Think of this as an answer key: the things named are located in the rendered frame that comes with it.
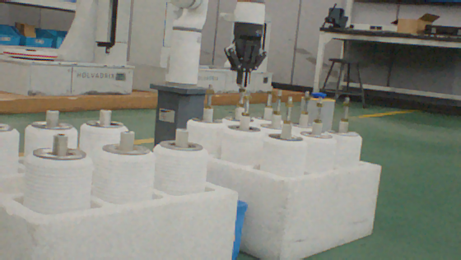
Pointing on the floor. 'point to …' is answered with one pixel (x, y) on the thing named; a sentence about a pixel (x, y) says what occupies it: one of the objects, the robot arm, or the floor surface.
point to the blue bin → (238, 227)
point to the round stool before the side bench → (347, 78)
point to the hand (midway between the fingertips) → (243, 79)
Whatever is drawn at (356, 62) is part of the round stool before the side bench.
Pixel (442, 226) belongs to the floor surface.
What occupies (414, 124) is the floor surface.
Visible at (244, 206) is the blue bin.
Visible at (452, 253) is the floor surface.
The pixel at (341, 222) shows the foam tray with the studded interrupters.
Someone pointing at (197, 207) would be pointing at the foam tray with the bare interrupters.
